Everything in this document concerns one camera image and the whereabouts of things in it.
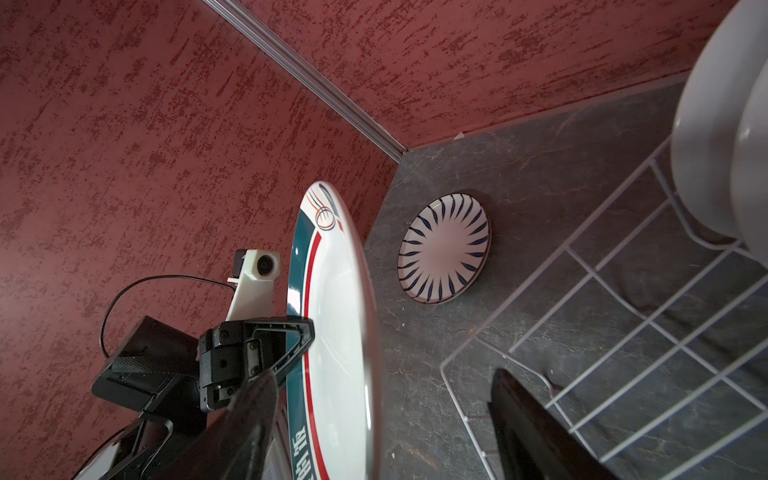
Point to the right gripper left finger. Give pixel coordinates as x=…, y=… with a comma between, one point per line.
x=233, y=447

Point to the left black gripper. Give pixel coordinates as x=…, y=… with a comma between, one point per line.
x=154, y=373

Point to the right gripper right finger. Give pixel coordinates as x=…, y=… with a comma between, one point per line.
x=531, y=443

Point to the green red rimmed plate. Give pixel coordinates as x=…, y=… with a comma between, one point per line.
x=334, y=393

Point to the blue striped white plate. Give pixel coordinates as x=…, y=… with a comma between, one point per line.
x=444, y=249

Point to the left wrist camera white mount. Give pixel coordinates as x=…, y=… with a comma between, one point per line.
x=254, y=275

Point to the white wire dish rack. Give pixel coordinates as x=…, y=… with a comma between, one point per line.
x=644, y=335

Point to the left aluminium corner post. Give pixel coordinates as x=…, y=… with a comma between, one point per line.
x=258, y=33

